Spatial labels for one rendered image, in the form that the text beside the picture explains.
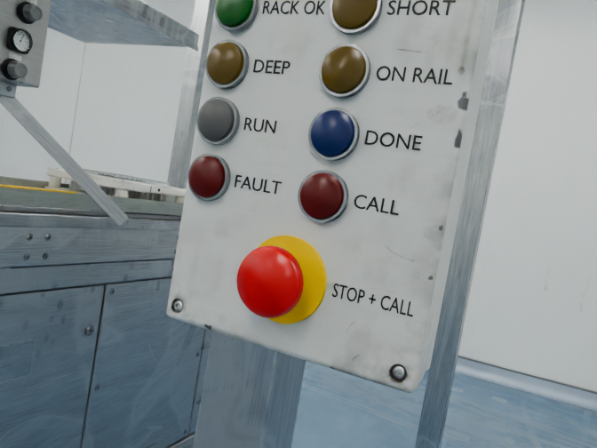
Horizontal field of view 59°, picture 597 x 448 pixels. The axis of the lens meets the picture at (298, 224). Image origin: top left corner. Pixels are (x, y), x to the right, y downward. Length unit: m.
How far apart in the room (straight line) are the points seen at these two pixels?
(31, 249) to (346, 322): 0.86
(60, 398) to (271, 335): 1.04
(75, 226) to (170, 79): 3.78
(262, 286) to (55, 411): 1.08
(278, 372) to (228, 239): 0.12
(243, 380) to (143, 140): 4.55
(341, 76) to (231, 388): 0.24
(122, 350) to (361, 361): 1.16
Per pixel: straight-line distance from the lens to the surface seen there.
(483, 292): 3.78
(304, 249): 0.31
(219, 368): 0.42
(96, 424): 1.46
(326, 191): 0.30
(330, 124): 0.30
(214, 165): 0.34
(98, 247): 1.20
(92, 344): 1.35
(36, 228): 1.10
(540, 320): 3.80
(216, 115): 0.34
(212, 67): 0.35
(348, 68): 0.31
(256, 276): 0.29
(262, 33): 0.35
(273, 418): 0.42
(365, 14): 0.31
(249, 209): 0.33
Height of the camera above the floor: 0.99
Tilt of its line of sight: 3 degrees down
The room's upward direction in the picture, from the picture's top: 10 degrees clockwise
